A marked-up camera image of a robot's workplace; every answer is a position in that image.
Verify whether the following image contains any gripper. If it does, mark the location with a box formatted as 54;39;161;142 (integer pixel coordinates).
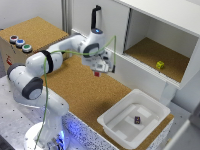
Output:
90;53;117;74

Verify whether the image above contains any white plastic box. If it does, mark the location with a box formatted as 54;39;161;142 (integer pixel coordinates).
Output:
96;88;172;150

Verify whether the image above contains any wooden drawer box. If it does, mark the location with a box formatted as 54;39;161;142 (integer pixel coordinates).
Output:
0;16;70;69

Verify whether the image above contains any white sliding door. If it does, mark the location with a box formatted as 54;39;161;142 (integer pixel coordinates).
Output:
71;0;131;55

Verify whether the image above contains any yellow block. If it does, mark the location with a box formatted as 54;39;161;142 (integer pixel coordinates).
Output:
155;60;165;71

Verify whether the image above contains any purple block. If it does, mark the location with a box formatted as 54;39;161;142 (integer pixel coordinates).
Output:
134;115;141;124

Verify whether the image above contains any white cabinet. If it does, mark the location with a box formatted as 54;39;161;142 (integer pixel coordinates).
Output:
70;0;200;107

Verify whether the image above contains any green button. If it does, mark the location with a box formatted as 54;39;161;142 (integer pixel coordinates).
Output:
21;43;33;54

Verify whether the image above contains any blue button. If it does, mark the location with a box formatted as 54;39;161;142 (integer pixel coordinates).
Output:
15;38;26;49

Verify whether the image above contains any red button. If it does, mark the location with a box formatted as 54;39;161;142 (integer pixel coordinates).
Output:
9;34;20;45

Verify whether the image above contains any green cable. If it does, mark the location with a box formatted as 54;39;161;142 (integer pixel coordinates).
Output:
33;35;117;150

